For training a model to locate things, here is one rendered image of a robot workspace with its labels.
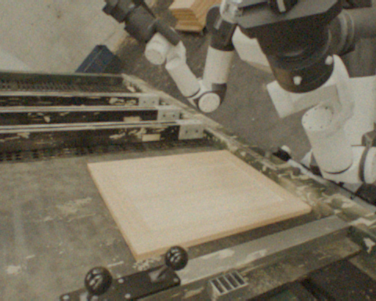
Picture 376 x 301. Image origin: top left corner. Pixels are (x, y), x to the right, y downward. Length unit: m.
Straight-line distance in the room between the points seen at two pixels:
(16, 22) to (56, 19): 0.61
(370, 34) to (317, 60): 0.29
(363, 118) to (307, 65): 0.32
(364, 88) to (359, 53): 0.07
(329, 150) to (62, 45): 5.48
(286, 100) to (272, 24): 0.17
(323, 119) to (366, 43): 0.19
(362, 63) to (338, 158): 0.20
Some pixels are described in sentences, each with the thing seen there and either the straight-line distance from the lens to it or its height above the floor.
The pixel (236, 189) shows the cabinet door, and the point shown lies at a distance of 0.98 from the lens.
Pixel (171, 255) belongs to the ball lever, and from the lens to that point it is 0.48.
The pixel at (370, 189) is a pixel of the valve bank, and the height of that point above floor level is 0.76.
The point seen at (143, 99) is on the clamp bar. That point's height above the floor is 0.99.
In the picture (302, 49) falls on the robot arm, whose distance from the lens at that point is 0.43.
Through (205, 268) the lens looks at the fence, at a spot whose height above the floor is 1.27.
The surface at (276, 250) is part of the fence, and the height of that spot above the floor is 1.12.
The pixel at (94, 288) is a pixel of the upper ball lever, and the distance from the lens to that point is 0.44.
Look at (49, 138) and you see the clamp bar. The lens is 1.15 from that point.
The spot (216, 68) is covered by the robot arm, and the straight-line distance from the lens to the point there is 1.07.
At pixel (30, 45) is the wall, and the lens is 5.79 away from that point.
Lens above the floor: 1.78
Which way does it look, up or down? 39 degrees down
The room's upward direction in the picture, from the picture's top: 48 degrees counter-clockwise
